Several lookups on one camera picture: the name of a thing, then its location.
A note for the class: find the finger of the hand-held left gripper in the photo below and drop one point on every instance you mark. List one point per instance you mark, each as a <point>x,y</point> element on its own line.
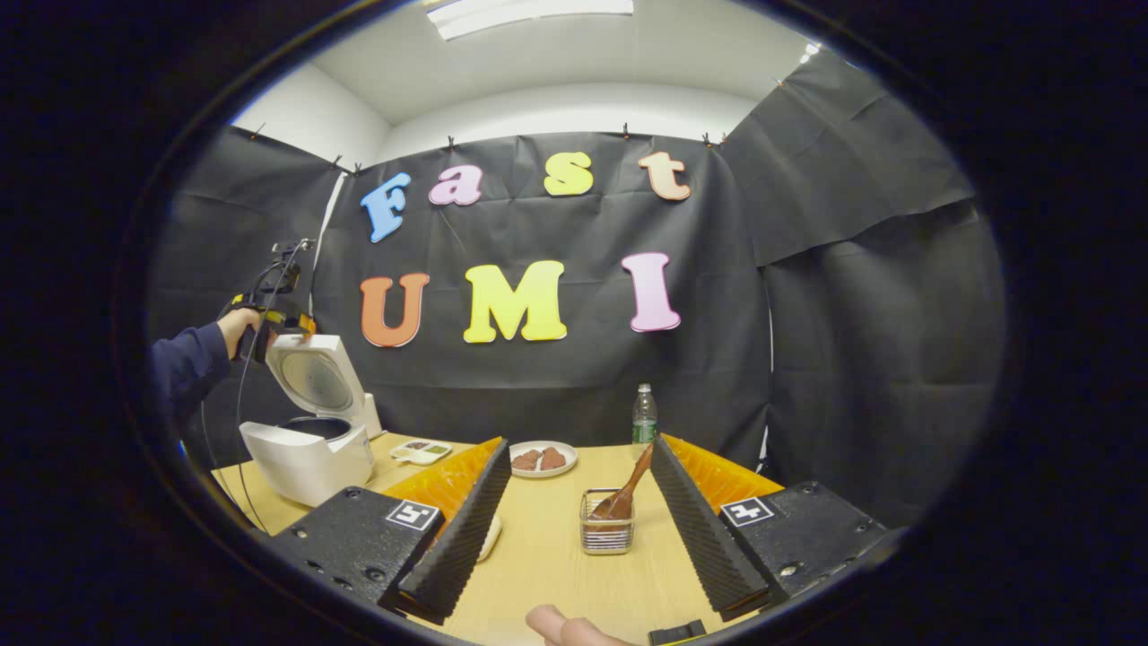
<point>296,321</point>

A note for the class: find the brown wooden spoon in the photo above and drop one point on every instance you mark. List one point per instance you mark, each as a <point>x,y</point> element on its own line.
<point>623,498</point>

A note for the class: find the black backdrop cloth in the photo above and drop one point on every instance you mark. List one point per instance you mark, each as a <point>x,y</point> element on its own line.
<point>852,359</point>

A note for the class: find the white divided sauce dish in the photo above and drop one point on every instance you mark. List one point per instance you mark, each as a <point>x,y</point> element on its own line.
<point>421,450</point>

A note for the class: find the large ceiling light panel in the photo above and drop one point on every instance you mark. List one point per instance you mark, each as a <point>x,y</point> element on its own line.
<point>529,16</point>

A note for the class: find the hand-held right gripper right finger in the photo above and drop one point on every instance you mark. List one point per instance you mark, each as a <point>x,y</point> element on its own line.
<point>701,538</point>

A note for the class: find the small ceiling light panel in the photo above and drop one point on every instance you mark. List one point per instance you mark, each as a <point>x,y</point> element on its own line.
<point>810,52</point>

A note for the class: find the brown food piece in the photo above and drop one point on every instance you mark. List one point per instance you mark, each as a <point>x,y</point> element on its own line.
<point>554,458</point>
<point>526,459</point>

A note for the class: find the white round plate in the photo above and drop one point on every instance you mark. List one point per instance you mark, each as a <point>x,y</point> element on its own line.
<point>543,470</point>

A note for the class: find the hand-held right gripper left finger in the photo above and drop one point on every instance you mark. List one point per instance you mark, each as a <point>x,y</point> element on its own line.
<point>459,538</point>

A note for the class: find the green label water bottle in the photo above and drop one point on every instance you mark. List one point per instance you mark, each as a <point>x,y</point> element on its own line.
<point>644,422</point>

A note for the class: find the white rice cooker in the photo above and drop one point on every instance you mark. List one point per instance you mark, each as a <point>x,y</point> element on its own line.
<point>309,462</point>

